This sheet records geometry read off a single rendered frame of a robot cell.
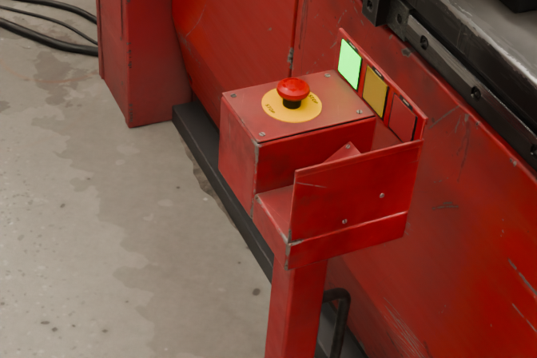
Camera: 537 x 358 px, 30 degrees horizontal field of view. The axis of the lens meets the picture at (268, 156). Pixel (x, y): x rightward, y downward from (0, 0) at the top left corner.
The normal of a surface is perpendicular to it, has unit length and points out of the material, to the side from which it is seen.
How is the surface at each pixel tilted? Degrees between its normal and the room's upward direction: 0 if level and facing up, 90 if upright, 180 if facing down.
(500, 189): 90
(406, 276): 90
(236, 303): 0
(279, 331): 90
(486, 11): 0
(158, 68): 90
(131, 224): 0
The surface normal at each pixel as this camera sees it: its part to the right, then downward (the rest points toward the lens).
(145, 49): 0.41, 0.59
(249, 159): -0.90, 0.22
